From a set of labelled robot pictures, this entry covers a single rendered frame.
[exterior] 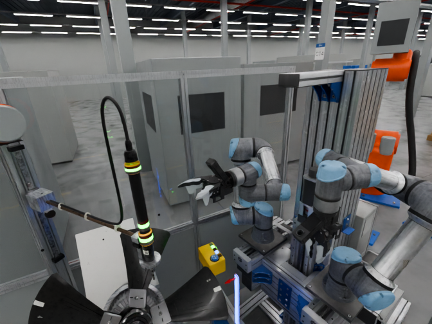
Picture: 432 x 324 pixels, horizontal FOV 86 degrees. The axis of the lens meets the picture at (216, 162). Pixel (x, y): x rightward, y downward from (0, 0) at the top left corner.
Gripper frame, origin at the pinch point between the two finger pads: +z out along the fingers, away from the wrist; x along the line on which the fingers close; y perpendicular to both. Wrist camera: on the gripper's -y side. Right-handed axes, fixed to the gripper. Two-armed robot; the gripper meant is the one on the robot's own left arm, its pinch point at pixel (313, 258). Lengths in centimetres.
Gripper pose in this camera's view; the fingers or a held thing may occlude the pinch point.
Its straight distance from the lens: 93.8
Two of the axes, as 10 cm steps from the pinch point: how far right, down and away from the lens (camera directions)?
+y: 8.9, -2.1, 4.2
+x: -4.6, -3.2, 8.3
